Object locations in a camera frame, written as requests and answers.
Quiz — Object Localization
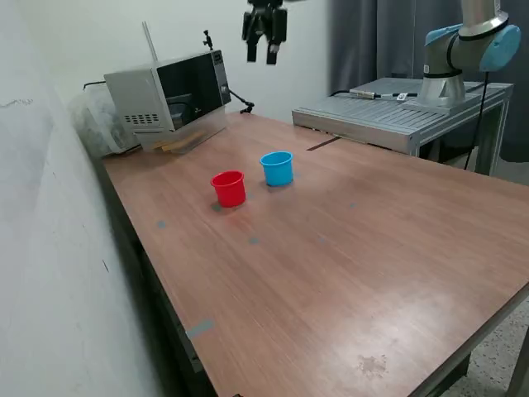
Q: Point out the black hanging cable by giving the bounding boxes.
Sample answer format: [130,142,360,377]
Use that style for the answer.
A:
[462,69,491,171]

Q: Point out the silver microwave oven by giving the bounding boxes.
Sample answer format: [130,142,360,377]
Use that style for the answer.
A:
[102,48,232,136]

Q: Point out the long grey tape strip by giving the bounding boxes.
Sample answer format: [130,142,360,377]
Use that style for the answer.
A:
[185,318,215,340]

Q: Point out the dark grey curtain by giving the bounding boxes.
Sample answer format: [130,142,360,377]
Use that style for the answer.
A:
[328,0,529,165]

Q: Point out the silver connector with cable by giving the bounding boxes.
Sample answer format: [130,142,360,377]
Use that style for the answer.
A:
[330,86,419,103]

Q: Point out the blue plastic cup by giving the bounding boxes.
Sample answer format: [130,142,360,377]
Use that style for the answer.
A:
[260,151,295,187]

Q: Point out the white thin rod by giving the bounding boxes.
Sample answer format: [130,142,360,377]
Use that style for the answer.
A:
[141,21,160,67]

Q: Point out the dark strip on table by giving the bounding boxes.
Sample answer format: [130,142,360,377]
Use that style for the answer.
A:
[306,137,343,151]

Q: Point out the light wooden stick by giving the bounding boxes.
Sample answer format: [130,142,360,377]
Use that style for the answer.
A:
[160,139,195,153]
[152,130,207,150]

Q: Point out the aluminium robot base table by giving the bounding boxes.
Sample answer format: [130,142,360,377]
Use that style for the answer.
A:
[291,76,516,175]

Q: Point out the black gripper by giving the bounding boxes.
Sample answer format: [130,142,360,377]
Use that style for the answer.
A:
[241,0,288,65]

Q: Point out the clear plastic bag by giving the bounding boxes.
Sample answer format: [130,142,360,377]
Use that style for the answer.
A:
[68,84,141,158]

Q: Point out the red plastic cup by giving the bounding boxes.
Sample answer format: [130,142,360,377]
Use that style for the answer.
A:
[209,170,247,208]

